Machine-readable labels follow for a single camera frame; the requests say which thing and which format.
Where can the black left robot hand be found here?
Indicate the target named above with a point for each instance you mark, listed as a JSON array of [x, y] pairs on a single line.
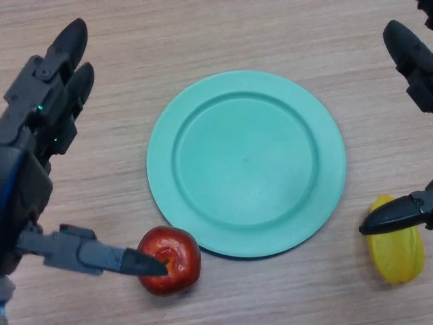
[[23, 183]]

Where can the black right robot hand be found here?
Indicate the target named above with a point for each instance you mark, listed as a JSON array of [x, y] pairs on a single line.
[[406, 50]]

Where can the red apple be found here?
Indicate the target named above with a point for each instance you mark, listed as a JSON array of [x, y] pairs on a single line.
[[184, 267]]

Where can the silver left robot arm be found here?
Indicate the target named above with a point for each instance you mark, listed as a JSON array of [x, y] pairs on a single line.
[[5, 301]]

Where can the green round plate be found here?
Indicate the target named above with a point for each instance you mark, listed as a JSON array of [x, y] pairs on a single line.
[[247, 166]]

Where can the yellow starfruit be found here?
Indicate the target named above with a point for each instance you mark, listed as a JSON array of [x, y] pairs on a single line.
[[399, 260]]

